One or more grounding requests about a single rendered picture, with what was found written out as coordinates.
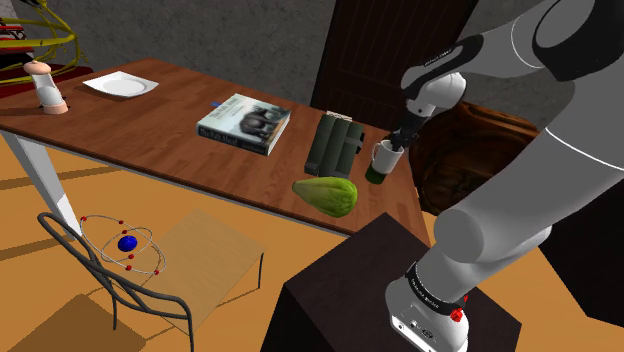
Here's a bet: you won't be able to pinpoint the dark robot stand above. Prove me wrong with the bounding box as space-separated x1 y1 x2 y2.
260 211 523 352

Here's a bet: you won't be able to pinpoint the wire chair with wooden seat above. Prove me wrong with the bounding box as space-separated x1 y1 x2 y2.
37 208 266 352

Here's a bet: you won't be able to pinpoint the yellow wire sculpture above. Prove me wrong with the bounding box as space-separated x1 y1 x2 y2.
0 0 88 85

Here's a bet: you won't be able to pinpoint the white square plate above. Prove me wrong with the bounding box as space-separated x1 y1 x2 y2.
81 70 160 100

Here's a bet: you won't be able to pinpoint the dark green binders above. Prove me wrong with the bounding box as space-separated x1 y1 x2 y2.
303 110 366 180

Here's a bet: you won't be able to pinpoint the white mug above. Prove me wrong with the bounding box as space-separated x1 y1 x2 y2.
370 139 406 176

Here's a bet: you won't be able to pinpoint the wooden table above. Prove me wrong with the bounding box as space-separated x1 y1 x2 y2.
0 57 432 248

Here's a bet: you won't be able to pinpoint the book with animal cover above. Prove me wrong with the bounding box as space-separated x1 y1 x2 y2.
196 92 292 157

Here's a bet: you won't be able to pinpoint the atom model with blue ball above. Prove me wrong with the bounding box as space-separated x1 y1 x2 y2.
79 214 167 277

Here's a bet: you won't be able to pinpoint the dark wooden door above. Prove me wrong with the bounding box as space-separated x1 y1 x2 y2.
309 0 479 132

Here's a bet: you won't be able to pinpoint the green squash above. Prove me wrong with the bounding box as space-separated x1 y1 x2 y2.
291 176 359 219

